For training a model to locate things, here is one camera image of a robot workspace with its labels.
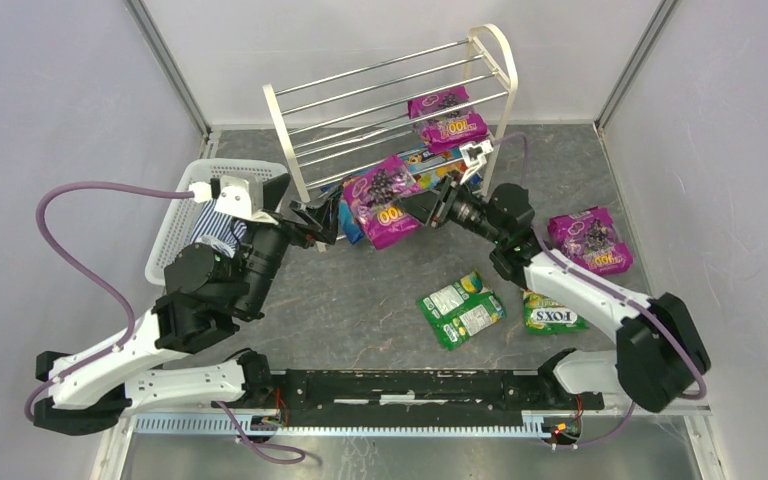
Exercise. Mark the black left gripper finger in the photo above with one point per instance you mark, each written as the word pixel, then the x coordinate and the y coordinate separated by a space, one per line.
pixel 318 222
pixel 273 192

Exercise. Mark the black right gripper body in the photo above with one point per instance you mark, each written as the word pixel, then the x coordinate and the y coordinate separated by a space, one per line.
pixel 442 204

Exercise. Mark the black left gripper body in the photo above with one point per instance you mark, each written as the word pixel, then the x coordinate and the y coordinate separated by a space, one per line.
pixel 297 225

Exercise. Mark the blue Slendy candy bag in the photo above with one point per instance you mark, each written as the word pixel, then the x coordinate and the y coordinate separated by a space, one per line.
pixel 429 168
pixel 349 222

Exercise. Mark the purple grape candy bag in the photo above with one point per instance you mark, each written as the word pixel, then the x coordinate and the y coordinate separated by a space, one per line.
pixel 589 239
pixel 444 121
pixel 390 180

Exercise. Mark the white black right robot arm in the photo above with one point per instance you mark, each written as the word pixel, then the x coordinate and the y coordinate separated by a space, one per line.
pixel 658 355

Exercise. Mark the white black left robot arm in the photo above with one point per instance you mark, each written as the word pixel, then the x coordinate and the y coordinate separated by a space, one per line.
pixel 209 294

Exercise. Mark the cream metal shelf rack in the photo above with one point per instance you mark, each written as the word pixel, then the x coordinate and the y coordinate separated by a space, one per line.
pixel 327 128

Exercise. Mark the green yellow Fox's candy bag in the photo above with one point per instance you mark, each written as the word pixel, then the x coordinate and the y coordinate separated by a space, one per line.
pixel 545 316

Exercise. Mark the blue striped cloth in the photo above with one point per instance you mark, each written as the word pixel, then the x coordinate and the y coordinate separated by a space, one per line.
pixel 221 232

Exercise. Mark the white plastic basket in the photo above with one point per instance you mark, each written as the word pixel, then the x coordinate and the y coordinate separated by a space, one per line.
pixel 176 227

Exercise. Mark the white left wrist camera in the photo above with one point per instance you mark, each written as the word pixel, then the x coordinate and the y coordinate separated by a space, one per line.
pixel 239 197

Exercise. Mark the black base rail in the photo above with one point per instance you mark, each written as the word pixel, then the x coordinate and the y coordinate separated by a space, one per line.
pixel 413 398

